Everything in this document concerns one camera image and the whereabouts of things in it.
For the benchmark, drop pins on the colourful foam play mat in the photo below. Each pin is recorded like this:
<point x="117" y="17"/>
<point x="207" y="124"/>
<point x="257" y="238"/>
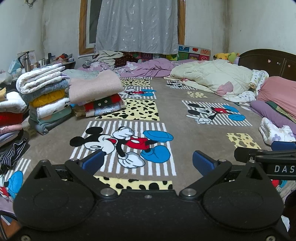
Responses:
<point x="195" y="53"/>

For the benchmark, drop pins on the yellow plush toy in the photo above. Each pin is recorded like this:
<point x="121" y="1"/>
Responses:
<point x="230" y="57"/>

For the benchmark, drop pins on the purple pillow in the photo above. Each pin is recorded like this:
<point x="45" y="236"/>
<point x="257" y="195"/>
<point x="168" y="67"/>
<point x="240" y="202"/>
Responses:
<point x="266" y="111"/>

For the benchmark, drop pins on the purple crumpled blanket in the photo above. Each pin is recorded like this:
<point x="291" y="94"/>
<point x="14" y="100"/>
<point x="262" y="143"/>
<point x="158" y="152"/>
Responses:
<point x="160" y="67"/>

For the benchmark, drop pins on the pink pillow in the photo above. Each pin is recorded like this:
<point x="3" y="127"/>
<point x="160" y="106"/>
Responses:
<point x="280" y="91"/>

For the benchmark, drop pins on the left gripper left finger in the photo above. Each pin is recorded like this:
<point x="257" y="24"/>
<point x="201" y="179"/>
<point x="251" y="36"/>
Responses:
<point x="83" y="171"/>

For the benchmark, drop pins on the cluttered side table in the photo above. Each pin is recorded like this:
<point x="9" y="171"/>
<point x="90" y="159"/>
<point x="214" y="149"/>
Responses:
<point x="66" y="60"/>

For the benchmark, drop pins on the cream quilted duvet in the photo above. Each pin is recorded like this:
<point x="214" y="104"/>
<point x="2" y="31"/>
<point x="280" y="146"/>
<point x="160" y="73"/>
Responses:
<point x="220" y="76"/>

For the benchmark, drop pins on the white striped folded blanket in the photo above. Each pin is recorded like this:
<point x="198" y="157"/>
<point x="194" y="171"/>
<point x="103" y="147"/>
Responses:
<point x="38" y="78"/>

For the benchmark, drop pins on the pink knitted sweater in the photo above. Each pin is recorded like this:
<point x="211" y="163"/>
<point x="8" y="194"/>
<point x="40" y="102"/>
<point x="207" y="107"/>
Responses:
<point x="103" y="85"/>

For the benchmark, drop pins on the Mickey Mouse bed blanket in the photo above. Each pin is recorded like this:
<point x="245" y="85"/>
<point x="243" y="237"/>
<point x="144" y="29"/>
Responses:
<point x="149" y="144"/>

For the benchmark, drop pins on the white floral cloth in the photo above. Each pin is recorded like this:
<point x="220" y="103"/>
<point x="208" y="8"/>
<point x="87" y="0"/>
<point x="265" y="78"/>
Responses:
<point x="271" y="133"/>

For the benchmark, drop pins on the dark wooden headboard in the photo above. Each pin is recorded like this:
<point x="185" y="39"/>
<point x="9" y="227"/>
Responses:
<point x="274" y="62"/>

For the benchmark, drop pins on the green striped pillow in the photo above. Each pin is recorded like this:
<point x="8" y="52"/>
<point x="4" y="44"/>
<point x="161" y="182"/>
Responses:
<point x="281" y="111"/>

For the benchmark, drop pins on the red green folded garment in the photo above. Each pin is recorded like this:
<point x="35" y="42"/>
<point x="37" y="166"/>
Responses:
<point x="102" y="102"/>

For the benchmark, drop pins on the black striped garment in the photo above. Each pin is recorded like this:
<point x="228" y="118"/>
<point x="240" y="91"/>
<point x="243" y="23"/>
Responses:
<point x="10" y="157"/>

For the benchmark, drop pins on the grey star curtain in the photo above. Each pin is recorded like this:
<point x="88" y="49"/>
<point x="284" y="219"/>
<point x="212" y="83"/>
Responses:
<point x="138" y="26"/>

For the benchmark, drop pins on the yellow folded garment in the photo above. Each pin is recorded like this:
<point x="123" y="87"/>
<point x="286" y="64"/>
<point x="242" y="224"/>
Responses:
<point x="48" y="98"/>

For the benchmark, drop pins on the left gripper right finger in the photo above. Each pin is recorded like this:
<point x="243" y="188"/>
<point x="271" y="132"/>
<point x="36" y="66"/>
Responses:
<point x="213" y="171"/>

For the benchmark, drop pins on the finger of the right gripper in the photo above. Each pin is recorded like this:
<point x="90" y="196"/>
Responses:
<point x="283" y="146"/>

